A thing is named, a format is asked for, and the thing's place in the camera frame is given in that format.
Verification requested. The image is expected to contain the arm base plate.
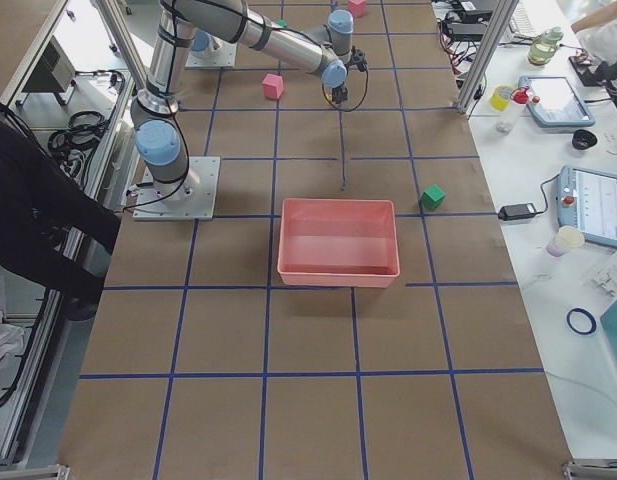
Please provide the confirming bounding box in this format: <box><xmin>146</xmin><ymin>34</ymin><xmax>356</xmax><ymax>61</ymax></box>
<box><xmin>132</xmin><ymin>156</ymin><xmax>220</xmax><ymax>221</ymax></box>
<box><xmin>185</xmin><ymin>43</ymin><xmax>237</xmax><ymax>69</ymax></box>

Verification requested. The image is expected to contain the teach pendant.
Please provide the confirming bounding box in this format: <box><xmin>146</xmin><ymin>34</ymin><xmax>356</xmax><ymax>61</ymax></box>
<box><xmin>518</xmin><ymin>75</ymin><xmax>596</xmax><ymax>129</ymax></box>
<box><xmin>556</xmin><ymin>165</ymin><xmax>617</xmax><ymax>248</ymax></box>

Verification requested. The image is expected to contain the pink plastic bin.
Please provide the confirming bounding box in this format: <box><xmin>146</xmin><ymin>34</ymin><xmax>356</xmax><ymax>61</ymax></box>
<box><xmin>277</xmin><ymin>198</ymin><xmax>401</xmax><ymax>288</ymax></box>

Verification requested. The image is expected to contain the white paper cup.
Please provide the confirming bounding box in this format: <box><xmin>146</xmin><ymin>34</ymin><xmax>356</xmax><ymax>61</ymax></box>
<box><xmin>546</xmin><ymin>225</ymin><xmax>585</xmax><ymax>257</ymax></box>

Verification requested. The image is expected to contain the green glass bottle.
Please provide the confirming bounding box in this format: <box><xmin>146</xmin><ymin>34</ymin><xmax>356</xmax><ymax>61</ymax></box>
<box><xmin>527</xmin><ymin>27</ymin><xmax>564</xmax><ymax>66</ymax></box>

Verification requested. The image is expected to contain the pink foam cube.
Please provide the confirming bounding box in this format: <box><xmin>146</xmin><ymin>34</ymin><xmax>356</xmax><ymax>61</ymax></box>
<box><xmin>261</xmin><ymin>73</ymin><xmax>285</xmax><ymax>101</ymax></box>
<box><xmin>347</xmin><ymin>0</ymin><xmax>367</xmax><ymax>18</ymax></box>

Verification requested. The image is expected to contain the black power adapter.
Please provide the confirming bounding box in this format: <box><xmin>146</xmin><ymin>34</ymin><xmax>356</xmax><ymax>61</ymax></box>
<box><xmin>497</xmin><ymin>203</ymin><xmax>538</xmax><ymax>221</ymax></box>

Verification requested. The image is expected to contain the green foam cube right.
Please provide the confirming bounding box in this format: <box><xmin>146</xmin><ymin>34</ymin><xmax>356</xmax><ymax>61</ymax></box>
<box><xmin>420</xmin><ymin>184</ymin><xmax>446</xmax><ymax>210</ymax></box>

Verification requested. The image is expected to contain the person in black clothes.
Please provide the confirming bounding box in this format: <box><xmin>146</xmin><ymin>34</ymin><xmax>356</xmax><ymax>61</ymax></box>
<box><xmin>0</xmin><ymin>121</ymin><xmax>121</xmax><ymax>321</ymax></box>

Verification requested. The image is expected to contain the teach pendant near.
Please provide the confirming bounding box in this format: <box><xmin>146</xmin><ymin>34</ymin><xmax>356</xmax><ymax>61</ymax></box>
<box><xmin>556</xmin><ymin>165</ymin><xmax>617</xmax><ymax>248</ymax></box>

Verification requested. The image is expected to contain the clear squeeze bottle red cap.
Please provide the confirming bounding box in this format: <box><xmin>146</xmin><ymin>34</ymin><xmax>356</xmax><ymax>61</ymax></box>
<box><xmin>496</xmin><ymin>86</ymin><xmax>529</xmax><ymax>133</ymax></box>

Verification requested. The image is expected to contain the teach pendant far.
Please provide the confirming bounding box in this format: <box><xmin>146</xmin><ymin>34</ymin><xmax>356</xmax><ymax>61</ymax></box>
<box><xmin>518</xmin><ymin>75</ymin><xmax>596</xmax><ymax>129</ymax></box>

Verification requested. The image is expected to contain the black round cap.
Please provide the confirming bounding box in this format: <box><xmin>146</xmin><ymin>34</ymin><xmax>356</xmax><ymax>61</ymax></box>
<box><xmin>571</xmin><ymin>129</ymin><xmax>598</xmax><ymax>151</ymax></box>

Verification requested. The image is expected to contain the yellow tape roll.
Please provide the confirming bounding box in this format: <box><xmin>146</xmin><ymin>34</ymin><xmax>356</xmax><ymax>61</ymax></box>
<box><xmin>489</xmin><ymin>85</ymin><xmax>515</xmax><ymax>112</ymax></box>

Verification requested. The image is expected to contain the aluminium frame post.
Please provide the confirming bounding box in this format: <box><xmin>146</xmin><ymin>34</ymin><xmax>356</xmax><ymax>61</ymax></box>
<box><xmin>454</xmin><ymin>0</ymin><xmax>518</xmax><ymax>113</ymax></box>

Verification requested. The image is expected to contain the pink foam cube far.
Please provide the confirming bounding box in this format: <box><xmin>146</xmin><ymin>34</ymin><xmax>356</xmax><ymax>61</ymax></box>
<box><xmin>347</xmin><ymin>0</ymin><xmax>367</xmax><ymax>18</ymax></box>

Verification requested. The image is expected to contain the pink foam cube middle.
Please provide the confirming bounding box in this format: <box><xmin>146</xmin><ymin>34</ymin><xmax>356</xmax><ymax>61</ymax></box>
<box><xmin>261</xmin><ymin>73</ymin><xmax>285</xmax><ymax>101</ymax></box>

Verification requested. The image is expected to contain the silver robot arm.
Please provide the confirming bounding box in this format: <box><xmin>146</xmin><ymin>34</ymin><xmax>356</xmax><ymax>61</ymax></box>
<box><xmin>190</xmin><ymin>29</ymin><xmax>222</xmax><ymax>58</ymax></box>
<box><xmin>131</xmin><ymin>1</ymin><xmax>358</xmax><ymax>215</ymax></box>

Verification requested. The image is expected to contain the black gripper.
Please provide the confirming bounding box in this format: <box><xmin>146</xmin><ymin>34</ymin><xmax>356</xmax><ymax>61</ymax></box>
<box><xmin>330</xmin><ymin>84</ymin><xmax>348</xmax><ymax>104</ymax></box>

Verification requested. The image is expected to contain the blue tape ring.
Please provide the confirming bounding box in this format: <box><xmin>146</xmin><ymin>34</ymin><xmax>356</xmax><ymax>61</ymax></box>
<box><xmin>566</xmin><ymin>308</ymin><xmax>598</xmax><ymax>336</ymax></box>

